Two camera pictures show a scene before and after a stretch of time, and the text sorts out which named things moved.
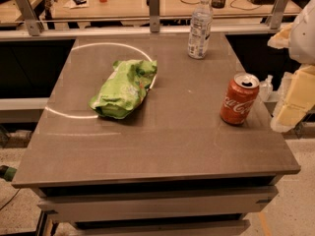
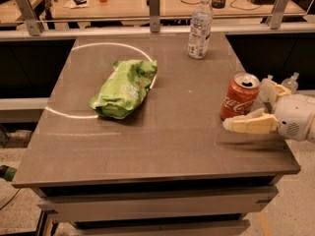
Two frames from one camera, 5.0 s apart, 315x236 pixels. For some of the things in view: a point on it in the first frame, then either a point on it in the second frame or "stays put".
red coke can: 239,97 stays put
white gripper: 303,38 → 292,115
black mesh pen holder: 219,0 stays put
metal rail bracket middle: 153,1 stays put
